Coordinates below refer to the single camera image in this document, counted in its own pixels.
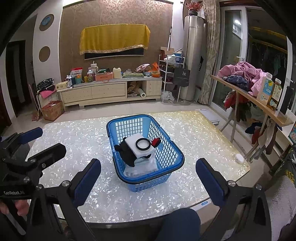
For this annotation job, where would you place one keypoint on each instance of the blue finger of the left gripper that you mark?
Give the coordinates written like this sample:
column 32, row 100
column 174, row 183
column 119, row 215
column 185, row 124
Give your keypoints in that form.
column 49, row 156
column 29, row 136

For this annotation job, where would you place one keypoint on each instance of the patterned curtain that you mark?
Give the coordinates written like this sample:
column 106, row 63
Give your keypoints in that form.
column 213, row 24

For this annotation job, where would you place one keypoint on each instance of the small white round lid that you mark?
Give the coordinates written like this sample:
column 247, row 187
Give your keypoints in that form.
column 239, row 158

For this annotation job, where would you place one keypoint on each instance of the pink cloth on stool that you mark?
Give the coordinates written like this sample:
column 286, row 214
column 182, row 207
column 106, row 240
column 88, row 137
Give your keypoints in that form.
column 46, row 93

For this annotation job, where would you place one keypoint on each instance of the cardboard box on floor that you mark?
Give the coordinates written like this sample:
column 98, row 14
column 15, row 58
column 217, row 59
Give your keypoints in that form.
column 53, row 110

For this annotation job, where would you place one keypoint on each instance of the silver standing air conditioner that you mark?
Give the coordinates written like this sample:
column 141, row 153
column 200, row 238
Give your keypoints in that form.
column 194, row 40

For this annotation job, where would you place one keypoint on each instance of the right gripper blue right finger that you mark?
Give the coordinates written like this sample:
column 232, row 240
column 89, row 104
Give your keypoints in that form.
column 213, row 181

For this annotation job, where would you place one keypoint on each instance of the white metal shelf rack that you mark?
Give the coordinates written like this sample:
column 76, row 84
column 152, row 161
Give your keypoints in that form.
column 167, row 66

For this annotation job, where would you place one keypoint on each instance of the white towel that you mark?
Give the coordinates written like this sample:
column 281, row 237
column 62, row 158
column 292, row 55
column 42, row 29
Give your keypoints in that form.
column 140, row 146

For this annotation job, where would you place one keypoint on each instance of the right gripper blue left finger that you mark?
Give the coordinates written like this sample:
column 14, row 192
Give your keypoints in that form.
column 83, row 182

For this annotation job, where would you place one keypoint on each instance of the person left hand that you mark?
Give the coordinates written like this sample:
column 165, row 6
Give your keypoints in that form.
column 22, row 207

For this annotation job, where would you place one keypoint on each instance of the white plastic jug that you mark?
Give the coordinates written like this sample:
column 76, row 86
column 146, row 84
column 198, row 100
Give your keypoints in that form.
column 116, row 73

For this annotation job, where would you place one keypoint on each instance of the yellow cloth tv cover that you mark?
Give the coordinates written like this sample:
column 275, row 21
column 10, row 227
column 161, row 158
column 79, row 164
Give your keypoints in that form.
column 113, row 38

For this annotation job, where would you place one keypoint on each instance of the red flower vase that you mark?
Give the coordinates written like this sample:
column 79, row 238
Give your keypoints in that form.
column 193, row 7

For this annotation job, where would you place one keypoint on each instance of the paper towel roll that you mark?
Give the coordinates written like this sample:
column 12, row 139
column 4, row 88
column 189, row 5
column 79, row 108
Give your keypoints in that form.
column 141, row 93

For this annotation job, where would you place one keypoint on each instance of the blue plastic laundry basket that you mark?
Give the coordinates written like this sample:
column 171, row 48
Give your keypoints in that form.
column 168, row 156

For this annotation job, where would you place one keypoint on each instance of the black plush toy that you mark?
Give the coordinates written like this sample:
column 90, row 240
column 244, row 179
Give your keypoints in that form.
column 126, row 153

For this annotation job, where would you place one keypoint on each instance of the pink clothes pile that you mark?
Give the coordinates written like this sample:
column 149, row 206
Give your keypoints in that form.
column 253, row 75

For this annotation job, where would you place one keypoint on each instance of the pink storage box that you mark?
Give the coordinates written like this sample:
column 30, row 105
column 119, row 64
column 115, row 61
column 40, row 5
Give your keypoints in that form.
column 104, row 76

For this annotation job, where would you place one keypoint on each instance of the white detergent bottle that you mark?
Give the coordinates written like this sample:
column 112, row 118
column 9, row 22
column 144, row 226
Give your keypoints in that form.
column 265, row 89

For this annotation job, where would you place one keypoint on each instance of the black paper bag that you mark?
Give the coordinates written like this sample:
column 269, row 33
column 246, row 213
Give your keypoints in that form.
column 181, row 77

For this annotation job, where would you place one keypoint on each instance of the cream tv cabinet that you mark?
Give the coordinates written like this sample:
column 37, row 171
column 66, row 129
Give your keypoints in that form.
column 112, row 91

